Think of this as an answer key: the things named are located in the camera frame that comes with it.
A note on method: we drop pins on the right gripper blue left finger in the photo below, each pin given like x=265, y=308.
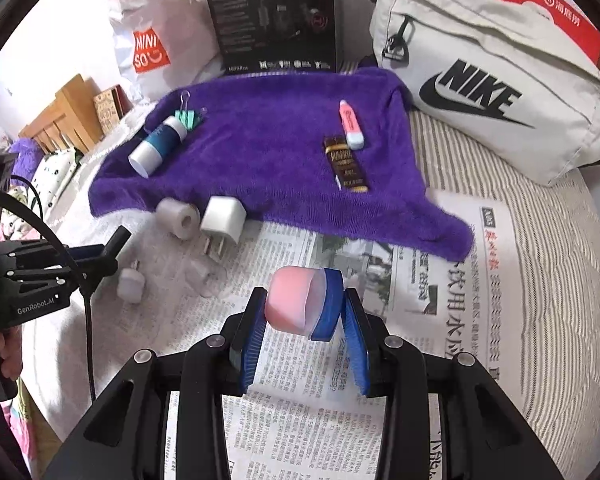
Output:
x=247, y=341

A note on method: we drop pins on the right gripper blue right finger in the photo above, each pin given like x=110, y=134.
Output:
x=353, y=320

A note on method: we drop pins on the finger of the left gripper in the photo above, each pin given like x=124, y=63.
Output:
x=116, y=242

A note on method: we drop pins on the small white adapter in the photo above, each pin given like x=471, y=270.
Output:
x=131, y=283

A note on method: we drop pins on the pink eraser blue sleeve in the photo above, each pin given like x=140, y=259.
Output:
x=305, y=301

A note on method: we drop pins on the white tape roll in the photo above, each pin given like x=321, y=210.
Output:
x=180, y=219

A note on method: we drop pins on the clear plastic cap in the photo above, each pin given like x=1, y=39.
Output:
x=206, y=277

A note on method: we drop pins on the person's left hand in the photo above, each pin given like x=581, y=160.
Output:
x=11, y=352

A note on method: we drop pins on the blue white cylindrical bottle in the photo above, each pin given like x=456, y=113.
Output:
x=156, y=148

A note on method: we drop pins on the wooden rack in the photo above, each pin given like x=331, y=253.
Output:
x=79, y=117

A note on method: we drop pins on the teal binder clip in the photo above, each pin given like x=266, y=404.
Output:
x=189, y=118

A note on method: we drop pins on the purple towel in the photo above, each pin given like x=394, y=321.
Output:
x=262, y=142

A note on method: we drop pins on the pink white correction pen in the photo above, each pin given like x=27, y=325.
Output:
x=352, y=129

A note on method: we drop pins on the white Miniso shopping bag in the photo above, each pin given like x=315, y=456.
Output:
x=160, y=45

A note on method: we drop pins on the black headset box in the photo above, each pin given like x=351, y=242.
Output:
x=262, y=36

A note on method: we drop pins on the white Nike waist bag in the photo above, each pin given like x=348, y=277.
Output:
x=500, y=72

